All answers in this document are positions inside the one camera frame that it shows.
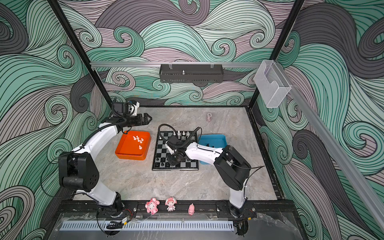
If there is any orange plastic bin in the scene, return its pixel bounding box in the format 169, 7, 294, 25
115, 131, 151, 161

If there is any pink big-eared figurine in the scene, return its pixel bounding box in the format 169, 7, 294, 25
145, 198, 160, 215

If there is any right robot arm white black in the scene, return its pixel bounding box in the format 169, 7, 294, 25
166, 141, 252, 209

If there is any blue plastic bin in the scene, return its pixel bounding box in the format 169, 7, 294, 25
198, 134, 227, 148

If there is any aluminium rail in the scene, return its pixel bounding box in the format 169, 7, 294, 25
275, 63, 384, 230
90, 61, 261, 69

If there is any pink patterned roll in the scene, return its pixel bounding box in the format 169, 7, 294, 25
206, 113, 213, 123

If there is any aluminium rail right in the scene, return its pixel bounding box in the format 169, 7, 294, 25
275, 63, 384, 230

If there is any black white chessboard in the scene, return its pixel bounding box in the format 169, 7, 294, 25
152, 131, 199, 171

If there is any small pink pig figurine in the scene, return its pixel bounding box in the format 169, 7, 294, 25
188, 204, 195, 216

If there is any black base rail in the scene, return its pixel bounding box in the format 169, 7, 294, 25
58, 200, 296, 219

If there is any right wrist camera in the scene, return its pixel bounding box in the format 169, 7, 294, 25
166, 135, 181, 148

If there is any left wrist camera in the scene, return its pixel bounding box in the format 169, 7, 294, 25
113, 100, 140, 117

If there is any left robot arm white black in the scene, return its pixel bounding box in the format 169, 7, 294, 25
58, 113, 153, 209

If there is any clear plastic wall box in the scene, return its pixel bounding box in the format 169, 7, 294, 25
254, 60, 292, 109

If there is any aluminium rail back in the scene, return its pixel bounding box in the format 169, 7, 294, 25
90, 61, 261, 69

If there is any black hanging tray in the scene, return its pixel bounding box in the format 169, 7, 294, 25
159, 65, 224, 84

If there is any pink hat doll figurine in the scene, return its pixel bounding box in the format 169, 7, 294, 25
165, 197, 177, 212

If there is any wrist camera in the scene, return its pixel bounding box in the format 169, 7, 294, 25
166, 135, 181, 148
113, 100, 140, 117

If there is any white slotted cable duct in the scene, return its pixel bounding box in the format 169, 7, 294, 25
59, 221, 235, 232

